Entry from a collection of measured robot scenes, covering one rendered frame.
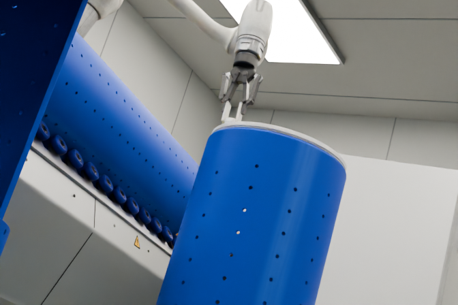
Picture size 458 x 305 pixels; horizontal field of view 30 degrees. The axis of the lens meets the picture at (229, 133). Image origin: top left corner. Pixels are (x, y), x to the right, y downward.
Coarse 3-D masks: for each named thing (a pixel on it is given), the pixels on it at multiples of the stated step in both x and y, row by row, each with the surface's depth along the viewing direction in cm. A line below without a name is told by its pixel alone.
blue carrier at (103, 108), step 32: (64, 64) 174; (96, 64) 188; (64, 96) 178; (96, 96) 187; (128, 96) 203; (64, 128) 183; (96, 128) 190; (128, 128) 201; (160, 128) 220; (64, 160) 193; (96, 160) 197; (128, 160) 205; (160, 160) 217; (192, 160) 242; (128, 192) 214; (160, 192) 222
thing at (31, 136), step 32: (0, 0) 115; (32, 0) 115; (64, 0) 113; (0, 32) 113; (32, 32) 113; (64, 32) 110; (0, 64) 112; (32, 64) 110; (0, 96) 110; (32, 96) 107; (0, 128) 108; (32, 128) 104; (0, 160) 105; (0, 192) 102; (0, 224) 89; (0, 256) 93
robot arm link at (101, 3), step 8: (88, 0) 288; (96, 0) 288; (104, 0) 289; (112, 0) 291; (120, 0) 297; (88, 8) 288; (96, 8) 289; (104, 8) 290; (112, 8) 295; (88, 16) 288; (96, 16) 291; (104, 16) 294; (80, 24) 286; (88, 24) 288; (80, 32) 286
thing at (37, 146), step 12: (36, 144) 174; (48, 144) 183; (48, 156) 178; (60, 168) 181; (72, 168) 189; (84, 180) 192; (96, 192) 197; (108, 204) 201; (120, 216) 207; (132, 216) 215; (144, 228) 221; (156, 240) 226; (168, 252) 232
